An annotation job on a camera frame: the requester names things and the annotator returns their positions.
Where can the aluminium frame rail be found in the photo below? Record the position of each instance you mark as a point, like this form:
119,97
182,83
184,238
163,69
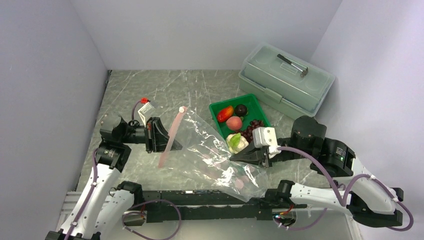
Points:
193,147

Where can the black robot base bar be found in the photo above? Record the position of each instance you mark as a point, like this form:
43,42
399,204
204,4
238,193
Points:
167,205

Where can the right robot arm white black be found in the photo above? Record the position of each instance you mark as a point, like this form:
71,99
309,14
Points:
331,165

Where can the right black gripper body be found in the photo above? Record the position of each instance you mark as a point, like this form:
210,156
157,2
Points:
283,154

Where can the purple grape bunch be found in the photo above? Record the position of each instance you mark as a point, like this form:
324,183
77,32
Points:
248,132

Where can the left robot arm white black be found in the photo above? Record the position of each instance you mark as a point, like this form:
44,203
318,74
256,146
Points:
91,218

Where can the green plastic tray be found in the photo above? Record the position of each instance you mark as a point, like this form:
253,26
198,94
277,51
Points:
255,111

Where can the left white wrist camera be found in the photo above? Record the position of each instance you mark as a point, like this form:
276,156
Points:
148,107

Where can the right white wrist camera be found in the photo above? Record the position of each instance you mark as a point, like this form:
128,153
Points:
266,137

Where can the dark purple mangosteen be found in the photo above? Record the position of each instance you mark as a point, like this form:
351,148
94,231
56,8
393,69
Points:
241,110

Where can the pink peach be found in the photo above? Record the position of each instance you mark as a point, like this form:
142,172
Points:
234,123

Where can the red mango fruit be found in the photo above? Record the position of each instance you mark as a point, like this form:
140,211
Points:
225,114

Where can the clear zip top bag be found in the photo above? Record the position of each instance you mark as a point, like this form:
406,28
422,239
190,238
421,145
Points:
197,151

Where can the pale green lidded storage box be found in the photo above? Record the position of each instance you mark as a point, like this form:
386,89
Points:
284,82

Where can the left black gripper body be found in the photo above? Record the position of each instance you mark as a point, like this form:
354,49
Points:
135,134

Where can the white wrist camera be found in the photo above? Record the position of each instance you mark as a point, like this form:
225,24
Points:
148,107
266,137

